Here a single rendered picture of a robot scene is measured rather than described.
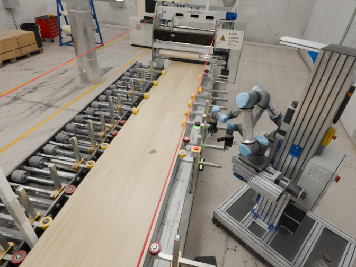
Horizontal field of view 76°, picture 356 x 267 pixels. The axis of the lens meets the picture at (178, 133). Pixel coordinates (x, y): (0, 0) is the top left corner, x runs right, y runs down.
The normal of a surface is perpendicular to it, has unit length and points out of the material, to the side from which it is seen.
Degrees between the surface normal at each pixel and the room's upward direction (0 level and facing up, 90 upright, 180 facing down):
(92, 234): 0
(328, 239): 0
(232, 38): 90
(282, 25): 90
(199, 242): 0
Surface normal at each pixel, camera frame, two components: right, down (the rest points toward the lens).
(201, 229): 0.06, -0.81
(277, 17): -0.27, 0.54
